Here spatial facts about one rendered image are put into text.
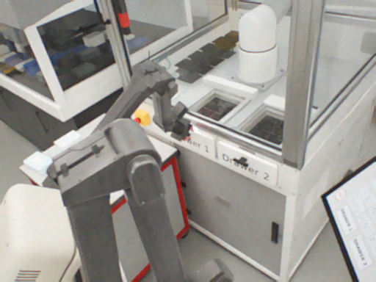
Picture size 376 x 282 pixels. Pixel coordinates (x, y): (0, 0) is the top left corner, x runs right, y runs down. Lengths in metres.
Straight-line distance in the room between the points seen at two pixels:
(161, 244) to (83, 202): 0.18
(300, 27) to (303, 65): 0.12
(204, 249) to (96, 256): 1.74
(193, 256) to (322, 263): 0.76
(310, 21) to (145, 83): 0.48
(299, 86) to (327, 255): 1.35
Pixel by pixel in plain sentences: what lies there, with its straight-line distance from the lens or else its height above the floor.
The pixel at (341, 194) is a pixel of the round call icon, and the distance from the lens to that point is 1.19.
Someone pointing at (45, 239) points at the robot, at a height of 1.36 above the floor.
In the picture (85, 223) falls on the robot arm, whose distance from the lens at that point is 0.48.
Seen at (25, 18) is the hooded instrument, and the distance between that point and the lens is 1.91.
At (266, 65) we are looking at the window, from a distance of 1.19.
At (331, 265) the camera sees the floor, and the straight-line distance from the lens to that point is 2.24.
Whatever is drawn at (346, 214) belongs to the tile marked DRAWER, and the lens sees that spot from 1.15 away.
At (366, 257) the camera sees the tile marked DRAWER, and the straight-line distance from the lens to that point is 1.07.
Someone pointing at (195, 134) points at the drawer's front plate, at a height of 0.92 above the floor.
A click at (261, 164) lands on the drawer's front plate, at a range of 1.41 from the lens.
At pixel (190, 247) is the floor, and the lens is 2.26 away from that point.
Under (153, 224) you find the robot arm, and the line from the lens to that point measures 0.53.
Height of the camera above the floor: 1.88
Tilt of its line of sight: 39 degrees down
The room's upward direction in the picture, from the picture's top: 9 degrees counter-clockwise
